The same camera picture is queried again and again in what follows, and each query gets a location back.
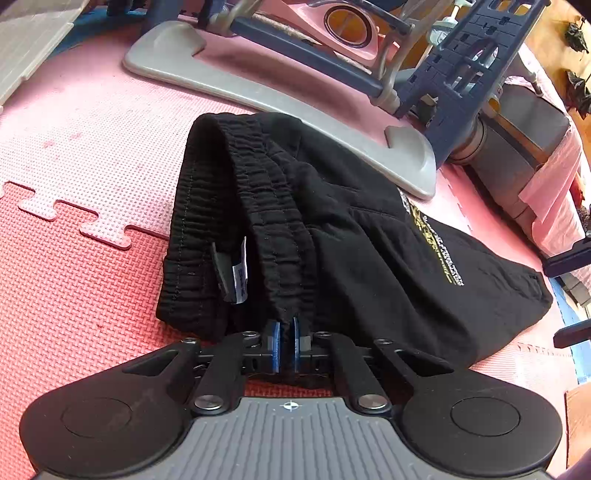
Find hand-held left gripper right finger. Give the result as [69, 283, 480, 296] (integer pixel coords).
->
[292, 318, 455, 414]

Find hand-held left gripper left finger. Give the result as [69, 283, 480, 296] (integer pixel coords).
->
[122, 320, 281, 414]

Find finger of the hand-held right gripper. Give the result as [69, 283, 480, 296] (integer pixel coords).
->
[544, 231, 591, 278]
[553, 320, 591, 349]

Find black pants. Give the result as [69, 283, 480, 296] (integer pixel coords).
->
[156, 112, 554, 384]

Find blue foam mat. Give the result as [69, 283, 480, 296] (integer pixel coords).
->
[549, 277, 591, 384]

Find pink bed sheet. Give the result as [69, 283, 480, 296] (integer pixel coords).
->
[508, 46, 591, 259]

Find brown bamboo mat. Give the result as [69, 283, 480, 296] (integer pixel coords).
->
[566, 383, 591, 462]

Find red foam mat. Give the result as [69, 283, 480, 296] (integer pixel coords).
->
[0, 182, 578, 480]

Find dark dried plant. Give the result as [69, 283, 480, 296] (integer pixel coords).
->
[561, 21, 591, 116]

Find grey plastic toy base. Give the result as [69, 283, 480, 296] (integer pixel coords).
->
[122, 21, 438, 199]

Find white ribbed plastic panel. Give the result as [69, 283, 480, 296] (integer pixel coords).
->
[0, 0, 93, 106]

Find blue plastic toy frame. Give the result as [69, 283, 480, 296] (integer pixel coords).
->
[198, 0, 550, 132]

